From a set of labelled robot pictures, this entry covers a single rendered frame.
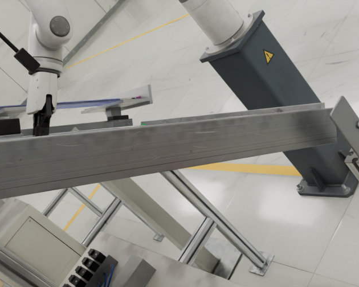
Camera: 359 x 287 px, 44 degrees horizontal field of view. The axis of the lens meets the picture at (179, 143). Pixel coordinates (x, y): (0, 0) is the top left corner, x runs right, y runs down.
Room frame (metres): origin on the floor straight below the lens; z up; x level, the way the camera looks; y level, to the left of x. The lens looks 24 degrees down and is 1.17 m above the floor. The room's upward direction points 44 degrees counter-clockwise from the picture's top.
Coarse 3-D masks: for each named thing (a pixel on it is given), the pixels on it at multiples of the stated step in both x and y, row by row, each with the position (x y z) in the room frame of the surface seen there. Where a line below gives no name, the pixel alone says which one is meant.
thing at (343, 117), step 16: (336, 112) 0.59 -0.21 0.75; (352, 112) 0.60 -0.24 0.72; (352, 128) 0.59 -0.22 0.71; (352, 144) 0.59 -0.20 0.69; (208, 224) 1.26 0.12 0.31; (192, 240) 1.25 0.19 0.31; (96, 256) 0.95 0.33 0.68; (192, 256) 1.21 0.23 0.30; (272, 256) 1.27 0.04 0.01; (80, 272) 0.94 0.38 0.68; (96, 272) 0.93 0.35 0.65; (112, 272) 0.89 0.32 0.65; (128, 272) 0.81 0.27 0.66; (144, 272) 0.81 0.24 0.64; (256, 272) 1.27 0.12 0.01
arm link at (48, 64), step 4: (36, 60) 1.12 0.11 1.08; (40, 60) 1.11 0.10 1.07; (44, 60) 1.11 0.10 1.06; (48, 60) 1.11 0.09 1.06; (52, 60) 1.12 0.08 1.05; (56, 60) 1.12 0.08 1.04; (40, 64) 1.11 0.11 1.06; (44, 64) 1.11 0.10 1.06; (48, 64) 1.11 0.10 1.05; (52, 64) 1.11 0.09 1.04; (56, 64) 1.12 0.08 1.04; (60, 64) 1.13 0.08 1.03; (40, 68) 1.12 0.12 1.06; (44, 68) 1.12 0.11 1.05; (48, 68) 1.11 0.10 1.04; (52, 68) 1.11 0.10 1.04; (56, 68) 1.12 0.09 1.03; (60, 68) 1.13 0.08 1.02; (56, 72) 1.13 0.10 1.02; (60, 72) 1.15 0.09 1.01
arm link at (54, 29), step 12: (36, 0) 1.08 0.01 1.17; (48, 0) 1.08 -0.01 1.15; (60, 0) 1.10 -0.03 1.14; (36, 12) 1.08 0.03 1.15; (48, 12) 1.07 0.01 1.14; (60, 12) 1.08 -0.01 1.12; (48, 24) 1.07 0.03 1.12; (60, 24) 1.07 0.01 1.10; (48, 36) 1.07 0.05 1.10; (60, 36) 1.07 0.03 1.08
